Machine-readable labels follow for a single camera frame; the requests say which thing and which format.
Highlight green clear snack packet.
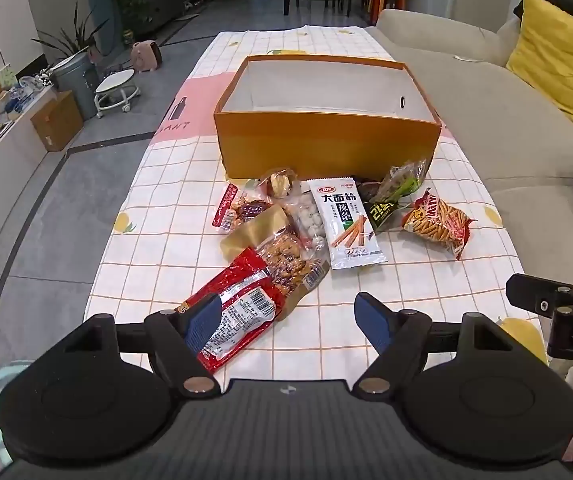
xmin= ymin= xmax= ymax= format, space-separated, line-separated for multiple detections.
xmin=376 ymin=159 xmax=430 ymax=207

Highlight grey trash bin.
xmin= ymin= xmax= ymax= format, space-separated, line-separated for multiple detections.
xmin=51 ymin=52 xmax=103 ymax=121

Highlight beige sofa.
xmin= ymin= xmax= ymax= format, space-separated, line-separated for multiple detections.
xmin=365 ymin=7 xmax=573 ymax=323

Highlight white spicy strip packet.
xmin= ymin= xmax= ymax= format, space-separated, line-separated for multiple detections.
xmin=308 ymin=177 xmax=388 ymax=270

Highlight gold clear nut snack packet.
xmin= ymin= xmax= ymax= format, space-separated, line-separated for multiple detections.
xmin=220 ymin=205 xmax=330 ymax=322

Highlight orange cardboard box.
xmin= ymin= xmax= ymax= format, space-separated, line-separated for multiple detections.
xmin=214 ymin=55 xmax=442 ymax=182

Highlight small clear brown candy packet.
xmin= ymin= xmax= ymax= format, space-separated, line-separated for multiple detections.
xmin=260 ymin=170 xmax=300 ymax=199

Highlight white low cabinet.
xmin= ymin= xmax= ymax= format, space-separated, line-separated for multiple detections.
xmin=0 ymin=82 xmax=58 ymax=188

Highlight small red braised meat packet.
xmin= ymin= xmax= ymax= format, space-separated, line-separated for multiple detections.
xmin=211 ymin=182 xmax=273 ymax=234

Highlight brown cardboard carton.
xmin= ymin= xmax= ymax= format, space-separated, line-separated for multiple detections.
xmin=30 ymin=90 xmax=85 ymax=153

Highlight pink bag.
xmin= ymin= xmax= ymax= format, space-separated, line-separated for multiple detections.
xmin=131 ymin=40 xmax=164 ymax=75

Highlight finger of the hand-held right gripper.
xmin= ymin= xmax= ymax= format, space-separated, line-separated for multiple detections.
xmin=506 ymin=273 xmax=573 ymax=317

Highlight white rolling stool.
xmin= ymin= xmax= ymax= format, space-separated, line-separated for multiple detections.
xmin=94 ymin=71 xmax=141 ymax=120

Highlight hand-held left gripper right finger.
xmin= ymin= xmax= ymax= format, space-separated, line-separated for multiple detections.
xmin=353 ymin=291 xmax=515 ymax=396

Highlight red crispy sticks packet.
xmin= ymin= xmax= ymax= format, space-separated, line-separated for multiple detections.
xmin=400 ymin=187 xmax=478 ymax=261

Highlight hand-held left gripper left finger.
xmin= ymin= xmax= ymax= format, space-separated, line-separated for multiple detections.
xmin=62 ymin=292 xmax=224 ymax=396

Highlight long leaf potted plant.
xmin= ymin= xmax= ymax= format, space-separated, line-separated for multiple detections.
xmin=31 ymin=2 xmax=110 ymax=68

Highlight clear fish ball packet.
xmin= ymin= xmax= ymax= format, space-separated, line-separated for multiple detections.
xmin=285 ymin=192 xmax=328 ymax=252

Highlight black braised egg packet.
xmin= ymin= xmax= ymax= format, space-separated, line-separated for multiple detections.
xmin=356 ymin=180 xmax=401 ymax=232

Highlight yellow pillow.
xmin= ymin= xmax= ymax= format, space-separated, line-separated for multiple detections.
xmin=506 ymin=0 xmax=573 ymax=127

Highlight large red snack packet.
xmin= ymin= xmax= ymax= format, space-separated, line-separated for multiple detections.
xmin=180 ymin=247 xmax=287 ymax=374

